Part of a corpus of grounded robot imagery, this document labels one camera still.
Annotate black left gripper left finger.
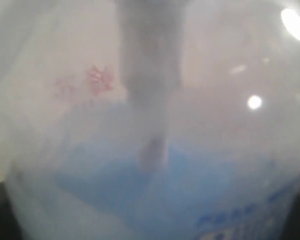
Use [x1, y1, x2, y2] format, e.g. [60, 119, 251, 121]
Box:
[0, 182, 22, 240]

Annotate blue pump soap bottle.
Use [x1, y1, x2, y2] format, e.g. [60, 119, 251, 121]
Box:
[0, 0, 300, 240]

